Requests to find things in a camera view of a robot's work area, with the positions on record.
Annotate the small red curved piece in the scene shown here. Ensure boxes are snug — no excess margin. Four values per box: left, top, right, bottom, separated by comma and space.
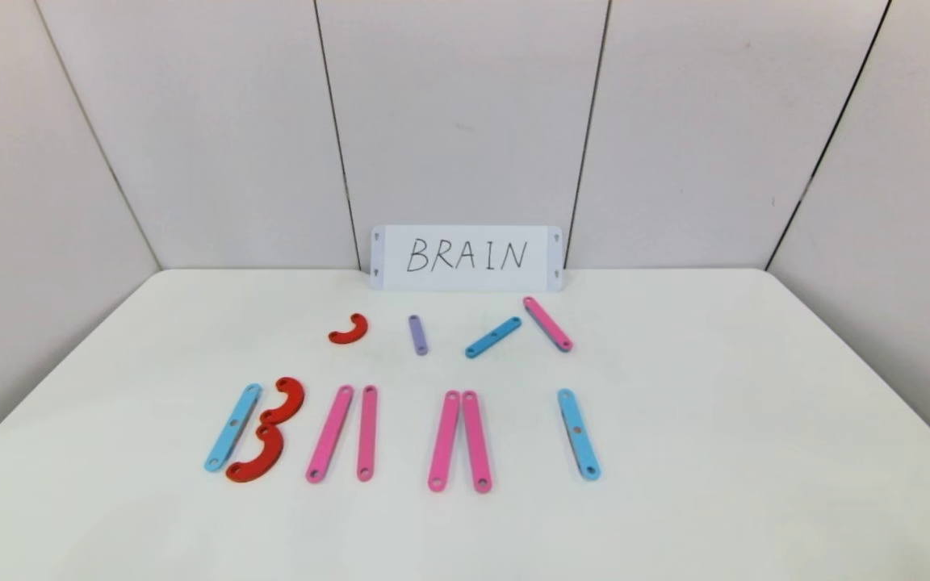
329, 313, 369, 345

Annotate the long pink bar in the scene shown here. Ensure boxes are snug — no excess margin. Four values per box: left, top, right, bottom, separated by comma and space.
428, 391, 462, 493
356, 386, 379, 483
462, 391, 492, 494
306, 385, 354, 484

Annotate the white BRAIN sign card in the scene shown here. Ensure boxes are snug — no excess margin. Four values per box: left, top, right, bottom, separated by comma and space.
370, 225, 564, 292

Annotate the short blue bar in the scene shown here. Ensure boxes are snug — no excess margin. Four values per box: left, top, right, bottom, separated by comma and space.
465, 316, 523, 359

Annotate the pink bar with grey underside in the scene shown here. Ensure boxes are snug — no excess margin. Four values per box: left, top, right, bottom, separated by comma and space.
522, 296, 574, 353

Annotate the long blue bar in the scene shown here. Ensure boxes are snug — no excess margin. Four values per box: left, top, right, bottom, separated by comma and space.
204, 383, 263, 474
558, 389, 601, 482

